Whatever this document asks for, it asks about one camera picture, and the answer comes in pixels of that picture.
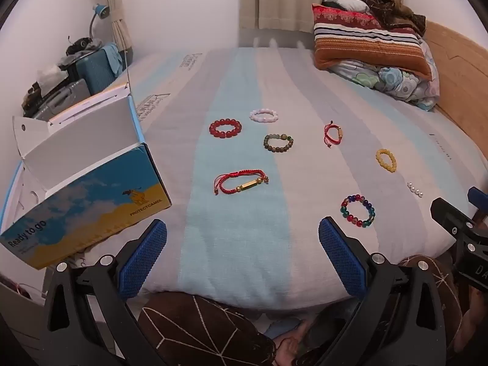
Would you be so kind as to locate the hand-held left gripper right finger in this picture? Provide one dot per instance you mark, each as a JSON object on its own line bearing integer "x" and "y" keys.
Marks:
{"x": 341, "y": 255}

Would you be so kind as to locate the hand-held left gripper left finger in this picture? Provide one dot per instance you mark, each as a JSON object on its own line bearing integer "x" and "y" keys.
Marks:
{"x": 143, "y": 259}

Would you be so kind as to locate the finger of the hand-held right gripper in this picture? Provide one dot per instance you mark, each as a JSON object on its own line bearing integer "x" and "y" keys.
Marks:
{"x": 478, "y": 198}
{"x": 448, "y": 215}

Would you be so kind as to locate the blue and yellow cardboard box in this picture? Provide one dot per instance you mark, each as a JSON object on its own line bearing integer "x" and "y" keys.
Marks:
{"x": 95, "y": 206}

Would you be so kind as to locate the white pearl bead strand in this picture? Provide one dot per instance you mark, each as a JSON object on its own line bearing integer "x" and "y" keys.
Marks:
{"x": 415, "y": 190}

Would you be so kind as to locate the person's left leg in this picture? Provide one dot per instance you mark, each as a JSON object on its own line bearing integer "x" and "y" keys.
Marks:
{"x": 198, "y": 331}

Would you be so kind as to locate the striped bed sheet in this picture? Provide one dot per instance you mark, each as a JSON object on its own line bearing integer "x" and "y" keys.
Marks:
{"x": 236, "y": 244}

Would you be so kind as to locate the person's foot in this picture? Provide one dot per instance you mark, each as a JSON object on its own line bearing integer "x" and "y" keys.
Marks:
{"x": 289, "y": 347}

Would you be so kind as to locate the wooden headboard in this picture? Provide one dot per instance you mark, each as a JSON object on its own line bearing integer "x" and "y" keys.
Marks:
{"x": 465, "y": 84}

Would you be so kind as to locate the floral quilt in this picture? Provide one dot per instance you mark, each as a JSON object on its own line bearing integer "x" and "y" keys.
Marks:
{"x": 404, "y": 84}

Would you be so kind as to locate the grey suitcase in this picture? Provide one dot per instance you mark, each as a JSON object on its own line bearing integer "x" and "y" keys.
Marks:
{"x": 61, "y": 99}

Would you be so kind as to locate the blue suitcase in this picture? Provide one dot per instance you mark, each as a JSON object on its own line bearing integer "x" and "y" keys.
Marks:
{"x": 93, "y": 72}

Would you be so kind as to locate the striped red and orange pillow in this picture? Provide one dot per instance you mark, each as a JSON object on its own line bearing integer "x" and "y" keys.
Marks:
{"x": 362, "y": 42}

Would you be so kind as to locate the light blue cloth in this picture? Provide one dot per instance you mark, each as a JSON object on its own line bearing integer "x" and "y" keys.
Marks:
{"x": 112, "y": 57}

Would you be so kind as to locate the brown patterned blanket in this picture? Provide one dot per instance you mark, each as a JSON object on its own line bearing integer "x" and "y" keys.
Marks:
{"x": 389, "y": 3}

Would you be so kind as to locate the black bag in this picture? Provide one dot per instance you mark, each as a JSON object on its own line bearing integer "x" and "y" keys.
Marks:
{"x": 80, "y": 45}

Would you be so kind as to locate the grey and white pillow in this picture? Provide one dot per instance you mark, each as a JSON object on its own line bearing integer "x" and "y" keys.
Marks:
{"x": 350, "y": 3}

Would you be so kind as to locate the beige tied curtain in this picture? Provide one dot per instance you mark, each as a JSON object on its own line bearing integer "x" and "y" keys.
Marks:
{"x": 116, "y": 15}

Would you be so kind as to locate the blue desk lamp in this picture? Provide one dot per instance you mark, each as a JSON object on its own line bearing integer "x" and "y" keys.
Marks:
{"x": 101, "y": 9}

